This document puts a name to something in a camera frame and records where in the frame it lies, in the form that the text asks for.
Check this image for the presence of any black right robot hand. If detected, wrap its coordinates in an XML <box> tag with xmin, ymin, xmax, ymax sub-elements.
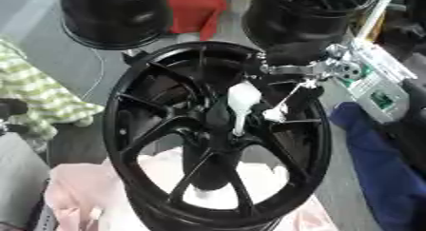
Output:
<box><xmin>249</xmin><ymin>44</ymin><xmax>337</xmax><ymax>116</ymax></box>

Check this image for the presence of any black round wheel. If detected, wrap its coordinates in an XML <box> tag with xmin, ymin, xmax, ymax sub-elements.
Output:
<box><xmin>53</xmin><ymin>0</ymin><xmax>175</xmax><ymax>51</ymax></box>
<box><xmin>241</xmin><ymin>0</ymin><xmax>379</xmax><ymax>53</ymax></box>

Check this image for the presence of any black spoked wheel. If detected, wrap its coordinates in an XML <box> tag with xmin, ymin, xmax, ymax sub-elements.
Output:
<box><xmin>101</xmin><ymin>40</ymin><xmax>333</xmax><ymax>231</ymax></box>

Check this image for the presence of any white pole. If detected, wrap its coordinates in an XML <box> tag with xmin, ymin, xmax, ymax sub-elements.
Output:
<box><xmin>354</xmin><ymin>0</ymin><xmax>403</xmax><ymax>42</ymax></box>

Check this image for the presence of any red cloth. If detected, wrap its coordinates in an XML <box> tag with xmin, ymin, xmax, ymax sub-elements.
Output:
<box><xmin>165</xmin><ymin>0</ymin><xmax>230</xmax><ymax>42</ymax></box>

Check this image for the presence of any blue cloth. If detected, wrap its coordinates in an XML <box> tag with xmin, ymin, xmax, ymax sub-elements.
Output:
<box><xmin>327</xmin><ymin>101</ymin><xmax>426</xmax><ymax>231</ymax></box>

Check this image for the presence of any pink cloth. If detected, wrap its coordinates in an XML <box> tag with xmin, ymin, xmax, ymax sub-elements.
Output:
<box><xmin>43</xmin><ymin>145</ymin><xmax>341</xmax><ymax>231</ymax></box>

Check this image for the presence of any green white checked cloth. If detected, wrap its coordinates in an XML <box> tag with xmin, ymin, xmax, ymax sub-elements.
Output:
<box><xmin>0</xmin><ymin>38</ymin><xmax>107</xmax><ymax>147</ymax></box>

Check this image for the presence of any thin white cable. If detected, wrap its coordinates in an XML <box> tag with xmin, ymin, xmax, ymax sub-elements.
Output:
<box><xmin>80</xmin><ymin>48</ymin><xmax>107</xmax><ymax>101</ymax></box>

